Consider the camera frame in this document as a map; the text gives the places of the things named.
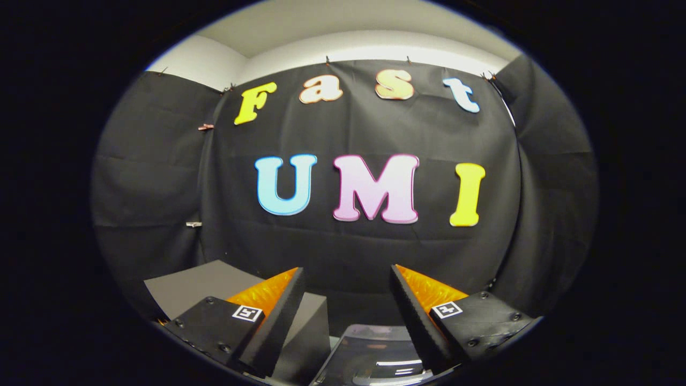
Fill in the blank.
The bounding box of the dark washing machine lid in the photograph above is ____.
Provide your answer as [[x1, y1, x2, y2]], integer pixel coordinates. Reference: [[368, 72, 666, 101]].
[[310, 324, 436, 386]]

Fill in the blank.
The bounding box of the black backdrop cloth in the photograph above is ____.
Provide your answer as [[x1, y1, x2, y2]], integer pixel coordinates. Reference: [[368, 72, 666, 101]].
[[90, 54, 600, 328]]

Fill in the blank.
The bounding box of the grey cabinet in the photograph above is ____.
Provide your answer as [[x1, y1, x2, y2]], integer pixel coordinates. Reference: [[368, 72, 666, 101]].
[[144, 260, 331, 384]]

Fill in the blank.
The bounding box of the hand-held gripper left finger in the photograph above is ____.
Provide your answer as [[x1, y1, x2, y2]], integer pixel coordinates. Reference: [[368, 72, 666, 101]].
[[162, 266, 307, 378]]

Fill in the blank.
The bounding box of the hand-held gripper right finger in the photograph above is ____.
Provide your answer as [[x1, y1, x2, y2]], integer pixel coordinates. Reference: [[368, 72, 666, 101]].
[[389, 264, 538, 376]]

